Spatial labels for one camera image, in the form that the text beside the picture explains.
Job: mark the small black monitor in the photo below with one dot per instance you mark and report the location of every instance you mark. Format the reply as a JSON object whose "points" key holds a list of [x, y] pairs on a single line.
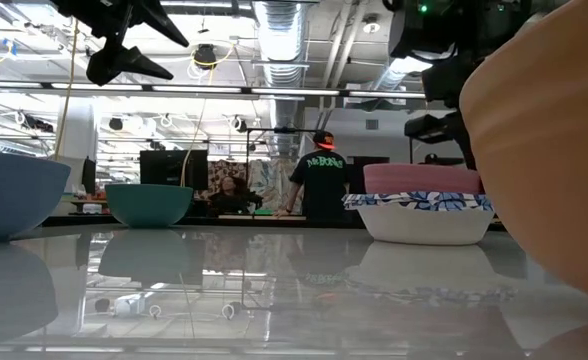
{"points": [[89, 175]]}

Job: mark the peach plastic bowl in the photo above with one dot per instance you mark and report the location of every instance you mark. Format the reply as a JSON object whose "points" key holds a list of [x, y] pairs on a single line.
{"points": [[549, 150]]}

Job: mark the teal plastic bowl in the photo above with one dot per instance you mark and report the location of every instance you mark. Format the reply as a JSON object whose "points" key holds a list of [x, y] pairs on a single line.
{"points": [[149, 205]]}

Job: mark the person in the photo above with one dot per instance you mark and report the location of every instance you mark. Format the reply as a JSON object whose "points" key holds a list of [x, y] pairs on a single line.
{"points": [[234, 197], [321, 180]]}

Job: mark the pale patterned cloth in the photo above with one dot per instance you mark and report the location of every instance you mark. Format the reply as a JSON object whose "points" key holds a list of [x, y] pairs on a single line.
{"points": [[269, 180]]}

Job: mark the blue plastic bowl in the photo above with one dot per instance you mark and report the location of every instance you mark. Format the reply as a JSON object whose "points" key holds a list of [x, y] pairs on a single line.
{"points": [[9, 195]]}

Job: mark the black frame beam with lights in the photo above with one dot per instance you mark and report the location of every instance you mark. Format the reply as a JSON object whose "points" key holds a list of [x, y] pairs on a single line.
{"points": [[199, 90]]}

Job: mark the black metal stand frame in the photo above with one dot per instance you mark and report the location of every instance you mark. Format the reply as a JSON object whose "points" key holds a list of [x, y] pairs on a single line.
{"points": [[284, 130]]}

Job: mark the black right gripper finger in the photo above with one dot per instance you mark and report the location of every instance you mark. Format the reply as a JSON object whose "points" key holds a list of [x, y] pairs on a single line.
{"points": [[434, 127]]}

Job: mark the pink plastic bowl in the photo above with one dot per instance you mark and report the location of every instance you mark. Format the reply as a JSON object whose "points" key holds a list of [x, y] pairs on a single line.
{"points": [[419, 177]]}

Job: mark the black round camera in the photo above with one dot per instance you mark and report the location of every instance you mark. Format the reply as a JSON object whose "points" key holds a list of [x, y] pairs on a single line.
{"points": [[205, 56]]}

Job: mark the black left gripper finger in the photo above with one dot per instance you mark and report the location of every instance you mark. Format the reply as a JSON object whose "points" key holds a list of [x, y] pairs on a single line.
{"points": [[159, 22], [124, 62]]}

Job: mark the blue patterned paper bowl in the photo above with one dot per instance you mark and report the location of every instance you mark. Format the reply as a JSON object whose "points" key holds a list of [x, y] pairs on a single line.
{"points": [[424, 225], [414, 198]]}

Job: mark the brown patterned cloth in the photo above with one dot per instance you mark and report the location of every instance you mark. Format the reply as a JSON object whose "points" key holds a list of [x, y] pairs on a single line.
{"points": [[224, 170]]}

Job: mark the cluttered work table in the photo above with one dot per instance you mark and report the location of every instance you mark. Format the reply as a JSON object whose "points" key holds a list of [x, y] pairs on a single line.
{"points": [[86, 205]]}

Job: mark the wooden table top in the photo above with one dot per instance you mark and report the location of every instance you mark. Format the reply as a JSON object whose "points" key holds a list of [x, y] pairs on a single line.
{"points": [[254, 217]]}

